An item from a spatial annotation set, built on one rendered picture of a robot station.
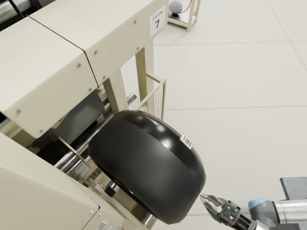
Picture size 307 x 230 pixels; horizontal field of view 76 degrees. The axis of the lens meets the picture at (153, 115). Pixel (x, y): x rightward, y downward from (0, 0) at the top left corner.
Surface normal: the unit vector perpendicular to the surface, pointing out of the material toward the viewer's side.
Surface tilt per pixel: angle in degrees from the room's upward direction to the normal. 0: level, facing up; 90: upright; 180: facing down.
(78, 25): 0
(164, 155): 19
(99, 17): 0
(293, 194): 0
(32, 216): 90
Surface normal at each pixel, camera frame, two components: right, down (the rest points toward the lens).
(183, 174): 0.51, -0.04
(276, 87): 0.00, -0.50
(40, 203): 0.79, 0.53
